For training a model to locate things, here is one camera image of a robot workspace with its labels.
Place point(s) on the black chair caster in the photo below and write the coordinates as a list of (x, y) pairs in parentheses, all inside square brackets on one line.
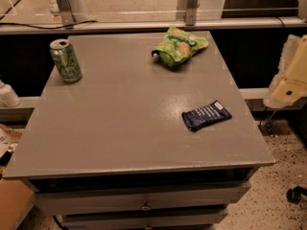
[(294, 195)]

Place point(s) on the green chip bag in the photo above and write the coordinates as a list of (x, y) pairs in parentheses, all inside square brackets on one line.
[(177, 46)]

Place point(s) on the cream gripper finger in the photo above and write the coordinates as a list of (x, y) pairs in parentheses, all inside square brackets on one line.
[(295, 77)]

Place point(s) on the cardboard box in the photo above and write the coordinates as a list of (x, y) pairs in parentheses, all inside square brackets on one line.
[(15, 197)]

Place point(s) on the white pipe fitting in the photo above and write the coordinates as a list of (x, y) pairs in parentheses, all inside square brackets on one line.
[(8, 95)]

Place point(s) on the lower drawer knob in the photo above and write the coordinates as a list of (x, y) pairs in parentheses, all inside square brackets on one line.
[(148, 227)]

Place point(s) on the metal post bracket left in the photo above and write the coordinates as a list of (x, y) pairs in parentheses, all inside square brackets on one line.
[(65, 11)]

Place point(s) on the grey drawer cabinet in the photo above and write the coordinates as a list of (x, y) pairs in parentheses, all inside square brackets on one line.
[(94, 151)]

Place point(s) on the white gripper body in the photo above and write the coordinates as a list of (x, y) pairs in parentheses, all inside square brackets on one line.
[(293, 77)]

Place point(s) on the dark blue snack packet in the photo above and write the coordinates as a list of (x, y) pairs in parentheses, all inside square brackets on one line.
[(205, 116)]

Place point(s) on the metal post bracket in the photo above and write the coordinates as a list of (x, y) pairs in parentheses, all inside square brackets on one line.
[(191, 7), (65, 11)]

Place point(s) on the drawer knob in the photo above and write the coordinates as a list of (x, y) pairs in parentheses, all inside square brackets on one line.
[(145, 207), (148, 227)]

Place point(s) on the upper drawer knob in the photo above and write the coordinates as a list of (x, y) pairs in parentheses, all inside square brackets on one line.
[(145, 207)]

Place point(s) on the metal post bracket right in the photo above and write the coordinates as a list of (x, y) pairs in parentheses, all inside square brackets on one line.
[(191, 7)]

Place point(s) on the green soda can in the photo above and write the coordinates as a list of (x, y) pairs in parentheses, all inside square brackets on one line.
[(65, 59)]

